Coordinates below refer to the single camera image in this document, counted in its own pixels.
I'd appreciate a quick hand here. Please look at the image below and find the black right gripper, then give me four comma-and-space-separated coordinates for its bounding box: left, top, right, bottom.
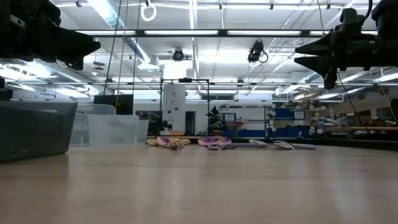
294, 29, 398, 90

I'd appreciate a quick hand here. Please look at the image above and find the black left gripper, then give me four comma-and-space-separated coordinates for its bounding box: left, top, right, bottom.
0, 0, 102, 72

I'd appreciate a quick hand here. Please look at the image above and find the silver spoon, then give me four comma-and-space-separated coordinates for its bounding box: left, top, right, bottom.
248, 138, 317, 151
228, 140, 295, 151

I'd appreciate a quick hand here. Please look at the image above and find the iridescent purple teal spoon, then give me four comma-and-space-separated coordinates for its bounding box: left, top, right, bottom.
155, 136, 184, 151
216, 136, 236, 150
197, 136, 219, 151

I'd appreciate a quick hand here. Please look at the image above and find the clear plastic container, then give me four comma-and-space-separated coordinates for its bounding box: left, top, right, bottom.
68, 103, 118, 147
88, 113, 149, 147

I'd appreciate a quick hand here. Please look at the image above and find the black monitor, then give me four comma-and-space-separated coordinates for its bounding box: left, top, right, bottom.
93, 94, 134, 116

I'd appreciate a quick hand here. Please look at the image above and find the blue storage bin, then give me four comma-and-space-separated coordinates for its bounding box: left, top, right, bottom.
273, 126, 312, 138
222, 129, 267, 139
274, 108, 305, 119

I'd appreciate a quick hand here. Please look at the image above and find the metal shelf rack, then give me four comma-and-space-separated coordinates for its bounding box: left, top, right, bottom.
217, 105, 272, 139

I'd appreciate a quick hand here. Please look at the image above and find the wooden workbench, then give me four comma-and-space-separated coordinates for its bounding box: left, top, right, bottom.
325, 125, 398, 132

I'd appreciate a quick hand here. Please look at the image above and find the dark smoked plastic container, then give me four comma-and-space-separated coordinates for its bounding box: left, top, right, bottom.
0, 100, 78, 164

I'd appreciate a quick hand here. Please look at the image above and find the white cabinet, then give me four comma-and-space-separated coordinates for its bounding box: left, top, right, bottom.
161, 83, 187, 136

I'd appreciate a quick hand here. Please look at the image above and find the silver ceiling air duct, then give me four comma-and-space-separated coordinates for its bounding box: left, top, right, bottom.
88, 0, 152, 63

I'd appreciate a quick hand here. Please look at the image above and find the thin tan hanging cable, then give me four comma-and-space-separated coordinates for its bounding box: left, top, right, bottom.
114, 0, 129, 113

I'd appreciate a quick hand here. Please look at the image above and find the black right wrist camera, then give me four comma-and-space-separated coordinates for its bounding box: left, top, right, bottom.
338, 6, 368, 35

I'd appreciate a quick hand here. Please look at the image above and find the long black hanging cable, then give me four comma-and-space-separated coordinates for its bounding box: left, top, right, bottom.
316, 0, 371, 131

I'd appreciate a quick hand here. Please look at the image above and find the black hanging camera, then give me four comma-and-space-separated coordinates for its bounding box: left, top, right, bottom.
247, 39, 269, 65

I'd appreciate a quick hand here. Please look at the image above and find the white hanging ring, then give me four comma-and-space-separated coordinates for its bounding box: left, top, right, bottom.
140, 2, 157, 22

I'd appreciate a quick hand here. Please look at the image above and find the black overhead frame bar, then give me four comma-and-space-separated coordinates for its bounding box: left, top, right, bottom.
74, 29, 379, 39

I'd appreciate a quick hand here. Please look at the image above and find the round black ceiling camera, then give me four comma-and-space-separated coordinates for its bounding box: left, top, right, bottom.
171, 47, 187, 62

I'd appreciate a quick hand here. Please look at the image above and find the black metal frame stand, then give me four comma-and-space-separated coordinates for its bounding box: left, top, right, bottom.
159, 77, 211, 138

